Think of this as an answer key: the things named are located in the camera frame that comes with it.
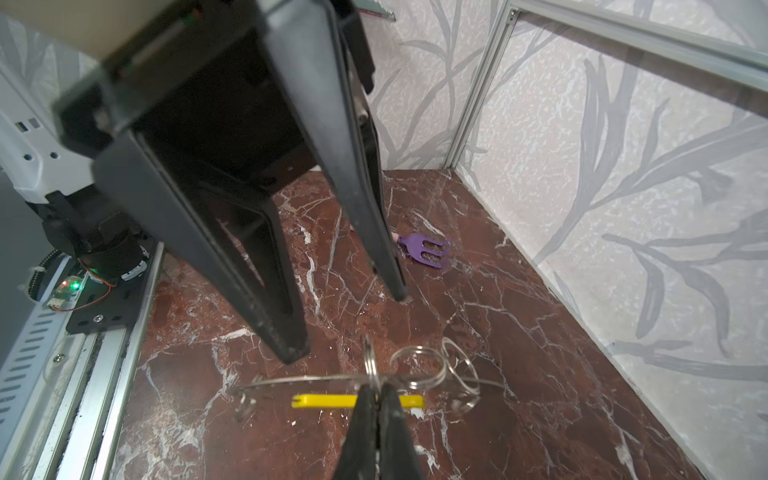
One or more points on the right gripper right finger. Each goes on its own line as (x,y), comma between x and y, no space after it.
(302,41)

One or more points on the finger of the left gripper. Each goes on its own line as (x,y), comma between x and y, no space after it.
(398,459)
(358,456)

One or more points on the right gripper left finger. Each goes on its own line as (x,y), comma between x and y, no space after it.
(228,232)

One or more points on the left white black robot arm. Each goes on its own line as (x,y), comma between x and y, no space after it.
(242,129)

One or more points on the purple toy rake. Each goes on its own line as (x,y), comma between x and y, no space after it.
(422,249)

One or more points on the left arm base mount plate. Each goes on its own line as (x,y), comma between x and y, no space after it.
(97,310)

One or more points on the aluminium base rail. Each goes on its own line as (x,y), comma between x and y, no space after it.
(63,396)

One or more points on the aluminium frame crossbar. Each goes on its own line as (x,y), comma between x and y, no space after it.
(733,62)

